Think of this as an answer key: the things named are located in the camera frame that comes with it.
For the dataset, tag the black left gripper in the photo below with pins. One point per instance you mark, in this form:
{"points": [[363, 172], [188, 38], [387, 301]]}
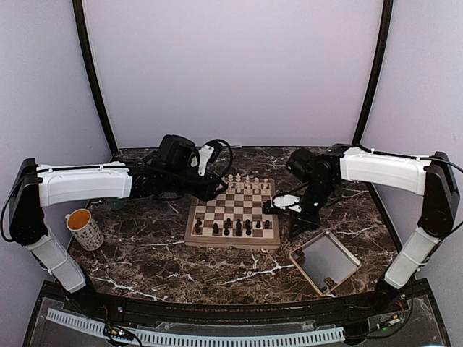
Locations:
{"points": [[207, 191]]}

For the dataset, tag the small green circuit board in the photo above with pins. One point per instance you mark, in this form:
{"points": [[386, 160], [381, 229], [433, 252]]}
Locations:
{"points": [[114, 332]]}

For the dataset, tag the black left frame post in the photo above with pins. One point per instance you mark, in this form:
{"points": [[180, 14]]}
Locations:
{"points": [[84, 41]]}

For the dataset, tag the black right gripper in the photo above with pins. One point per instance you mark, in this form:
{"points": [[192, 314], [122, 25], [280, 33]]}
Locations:
{"points": [[309, 222]]}

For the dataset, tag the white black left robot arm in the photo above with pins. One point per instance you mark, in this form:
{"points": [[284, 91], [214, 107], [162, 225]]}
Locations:
{"points": [[178, 167]]}

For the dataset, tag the black front mounting rail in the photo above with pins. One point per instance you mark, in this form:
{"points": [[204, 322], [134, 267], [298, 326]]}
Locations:
{"points": [[346, 310]]}

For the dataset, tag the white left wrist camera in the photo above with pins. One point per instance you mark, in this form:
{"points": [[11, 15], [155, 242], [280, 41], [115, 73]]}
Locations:
{"points": [[205, 154]]}

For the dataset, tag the dark rook corner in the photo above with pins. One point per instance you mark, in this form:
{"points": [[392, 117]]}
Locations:
{"points": [[197, 228]]}

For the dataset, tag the patterned cup orange inside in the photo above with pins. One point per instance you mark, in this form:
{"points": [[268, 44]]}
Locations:
{"points": [[84, 229]]}

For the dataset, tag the dark queen piece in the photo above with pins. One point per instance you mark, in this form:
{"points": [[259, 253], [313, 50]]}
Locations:
{"points": [[248, 227]]}

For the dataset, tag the black right frame post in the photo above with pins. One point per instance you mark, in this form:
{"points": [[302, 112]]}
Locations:
{"points": [[375, 71]]}

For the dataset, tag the wooden chess board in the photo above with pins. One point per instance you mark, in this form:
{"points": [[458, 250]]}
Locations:
{"points": [[234, 206]]}

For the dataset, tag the white queen piece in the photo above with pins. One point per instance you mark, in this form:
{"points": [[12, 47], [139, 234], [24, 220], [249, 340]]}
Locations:
{"points": [[230, 180]]}

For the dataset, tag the white slotted cable duct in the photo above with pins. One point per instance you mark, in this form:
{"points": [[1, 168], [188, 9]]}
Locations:
{"points": [[239, 336]]}

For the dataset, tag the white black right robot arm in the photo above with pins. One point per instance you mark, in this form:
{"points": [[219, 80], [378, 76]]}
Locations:
{"points": [[430, 177]]}

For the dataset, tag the white knight right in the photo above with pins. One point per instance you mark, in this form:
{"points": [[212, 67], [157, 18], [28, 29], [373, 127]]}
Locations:
{"points": [[256, 183]]}

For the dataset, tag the clear glass jar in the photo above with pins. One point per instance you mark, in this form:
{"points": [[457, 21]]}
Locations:
{"points": [[116, 204]]}

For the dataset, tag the wooden tray with metal base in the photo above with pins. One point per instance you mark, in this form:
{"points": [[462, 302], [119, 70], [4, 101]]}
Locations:
{"points": [[342, 264]]}

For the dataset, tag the black frame post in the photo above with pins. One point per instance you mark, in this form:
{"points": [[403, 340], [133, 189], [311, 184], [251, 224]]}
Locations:
{"points": [[84, 41], [375, 71]]}

